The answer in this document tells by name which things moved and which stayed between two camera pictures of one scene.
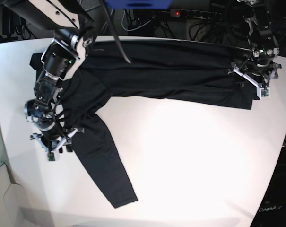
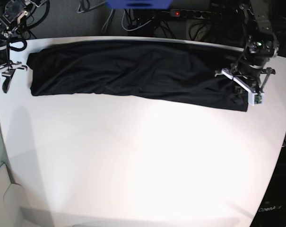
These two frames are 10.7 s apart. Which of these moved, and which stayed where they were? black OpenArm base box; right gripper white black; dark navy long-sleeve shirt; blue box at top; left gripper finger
Moved: right gripper white black; dark navy long-sleeve shirt; left gripper finger
Stayed: black OpenArm base box; blue box at top
